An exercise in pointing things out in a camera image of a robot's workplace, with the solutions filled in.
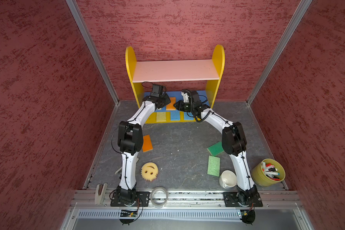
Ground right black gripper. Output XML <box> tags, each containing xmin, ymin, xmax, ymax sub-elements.
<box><xmin>174</xmin><ymin>100</ymin><xmax>196</xmax><ymax>112</ymax></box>

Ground orange sponge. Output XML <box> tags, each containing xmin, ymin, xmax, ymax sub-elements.
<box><xmin>166</xmin><ymin>97</ymin><xmax>176</xmax><ymax>111</ymax></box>
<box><xmin>142</xmin><ymin>135</ymin><xmax>153</xmax><ymax>152</ymax></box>

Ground green scrub sponge dark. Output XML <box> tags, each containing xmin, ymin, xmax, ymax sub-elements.
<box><xmin>207</xmin><ymin>141</ymin><xmax>224</xmax><ymax>157</ymax></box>

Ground light green sponge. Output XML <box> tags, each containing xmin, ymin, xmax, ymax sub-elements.
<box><xmin>207</xmin><ymin>156</ymin><xmax>220</xmax><ymax>177</ymax></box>

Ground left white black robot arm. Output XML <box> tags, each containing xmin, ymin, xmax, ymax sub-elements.
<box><xmin>116</xmin><ymin>84</ymin><xmax>171</xmax><ymax>206</ymax></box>

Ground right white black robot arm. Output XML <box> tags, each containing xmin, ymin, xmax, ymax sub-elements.
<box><xmin>174</xmin><ymin>89</ymin><xmax>259</xmax><ymax>207</ymax></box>

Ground blue lower shelf board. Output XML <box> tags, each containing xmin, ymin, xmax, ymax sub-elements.
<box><xmin>156</xmin><ymin>91</ymin><xmax>207</xmax><ymax>113</ymax></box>

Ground pink upper shelf board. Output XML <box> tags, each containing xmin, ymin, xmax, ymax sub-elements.
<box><xmin>132</xmin><ymin>59</ymin><xmax>225</xmax><ymax>83</ymax></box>

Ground yellow shelf unit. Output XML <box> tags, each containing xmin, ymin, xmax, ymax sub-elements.
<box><xmin>125</xmin><ymin>45</ymin><xmax>225</xmax><ymax>124</ymax></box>

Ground yellow smiley face sponge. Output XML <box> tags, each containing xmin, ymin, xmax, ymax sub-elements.
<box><xmin>141</xmin><ymin>162</ymin><xmax>159</xmax><ymax>182</ymax></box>

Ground white ceramic mug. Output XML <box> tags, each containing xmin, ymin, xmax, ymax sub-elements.
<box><xmin>219</xmin><ymin>170</ymin><xmax>237</xmax><ymax>189</ymax></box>

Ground clear tape roll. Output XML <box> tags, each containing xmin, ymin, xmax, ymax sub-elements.
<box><xmin>150</xmin><ymin>187</ymin><xmax>169</xmax><ymax>209</ymax></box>

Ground yellow cup with pens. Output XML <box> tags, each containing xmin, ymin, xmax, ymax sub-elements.
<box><xmin>251</xmin><ymin>159</ymin><xmax>286</xmax><ymax>187</ymax></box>

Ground beige stapler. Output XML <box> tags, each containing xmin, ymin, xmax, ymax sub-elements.
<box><xmin>94</xmin><ymin>183</ymin><xmax>108</xmax><ymax>206</ymax></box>

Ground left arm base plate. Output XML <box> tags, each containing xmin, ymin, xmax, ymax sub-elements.
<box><xmin>110</xmin><ymin>191</ymin><xmax>150</xmax><ymax>208</ymax></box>

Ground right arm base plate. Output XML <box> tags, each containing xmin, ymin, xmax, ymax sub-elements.
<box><xmin>223</xmin><ymin>192</ymin><xmax>263</xmax><ymax>209</ymax></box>

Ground aluminium rail front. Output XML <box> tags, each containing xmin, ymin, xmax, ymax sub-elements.
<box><xmin>70</xmin><ymin>189</ymin><xmax>304</xmax><ymax>210</ymax></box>

